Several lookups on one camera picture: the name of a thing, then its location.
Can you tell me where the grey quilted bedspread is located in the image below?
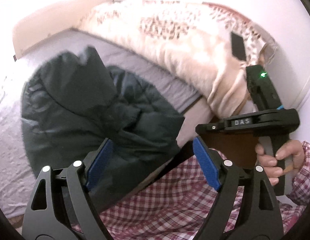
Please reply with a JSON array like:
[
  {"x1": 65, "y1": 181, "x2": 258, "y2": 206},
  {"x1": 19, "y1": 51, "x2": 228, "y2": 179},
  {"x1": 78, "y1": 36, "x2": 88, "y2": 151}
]
[{"x1": 0, "y1": 32, "x2": 199, "y2": 218}]

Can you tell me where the person's right hand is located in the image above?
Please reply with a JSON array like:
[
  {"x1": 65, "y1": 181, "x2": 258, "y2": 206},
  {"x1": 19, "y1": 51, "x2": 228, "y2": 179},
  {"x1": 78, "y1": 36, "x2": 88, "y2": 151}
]
[{"x1": 255, "y1": 140, "x2": 305, "y2": 186}]

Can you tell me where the pink plaid pajama clothing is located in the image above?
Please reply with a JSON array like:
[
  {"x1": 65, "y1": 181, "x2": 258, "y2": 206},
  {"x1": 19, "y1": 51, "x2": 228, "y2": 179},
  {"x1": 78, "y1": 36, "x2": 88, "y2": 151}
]
[{"x1": 99, "y1": 141, "x2": 310, "y2": 239}]

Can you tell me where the cream bed headboard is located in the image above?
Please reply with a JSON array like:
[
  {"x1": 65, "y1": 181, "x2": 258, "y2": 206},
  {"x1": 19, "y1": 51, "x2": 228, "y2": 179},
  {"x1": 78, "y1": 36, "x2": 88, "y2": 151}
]
[{"x1": 12, "y1": 0, "x2": 113, "y2": 59}]

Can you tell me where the black tag on blanket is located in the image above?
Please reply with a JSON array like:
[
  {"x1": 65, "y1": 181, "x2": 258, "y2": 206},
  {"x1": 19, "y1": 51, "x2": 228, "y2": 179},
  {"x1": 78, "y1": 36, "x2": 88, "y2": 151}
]
[{"x1": 230, "y1": 32, "x2": 247, "y2": 61}]

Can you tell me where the dark green puffer jacket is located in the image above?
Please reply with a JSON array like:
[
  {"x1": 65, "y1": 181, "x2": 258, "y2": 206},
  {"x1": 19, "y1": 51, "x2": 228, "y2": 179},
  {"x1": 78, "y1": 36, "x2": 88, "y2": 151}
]
[{"x1": 21, "y1": 47, "x2": 184, "y2": 212}]

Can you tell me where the beige leaf-print blanket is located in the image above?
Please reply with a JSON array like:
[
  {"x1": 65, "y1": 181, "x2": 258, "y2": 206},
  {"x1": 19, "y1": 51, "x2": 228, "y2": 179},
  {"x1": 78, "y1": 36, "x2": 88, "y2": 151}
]
[{"x1": 76, "y1": 1, "x2": 277, "y2": 118}]

